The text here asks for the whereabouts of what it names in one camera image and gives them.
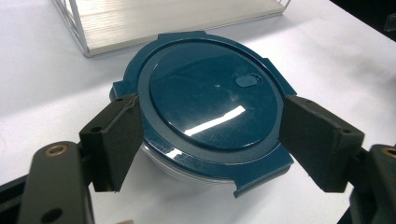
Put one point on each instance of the round container with blue lid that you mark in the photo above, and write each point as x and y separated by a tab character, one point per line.
211	109

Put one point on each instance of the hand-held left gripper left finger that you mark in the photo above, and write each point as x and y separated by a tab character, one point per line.
116	140

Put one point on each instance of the clear acrylic box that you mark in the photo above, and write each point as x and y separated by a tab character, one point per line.
162	21

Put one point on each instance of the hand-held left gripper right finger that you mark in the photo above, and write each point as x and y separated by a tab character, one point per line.
320	140

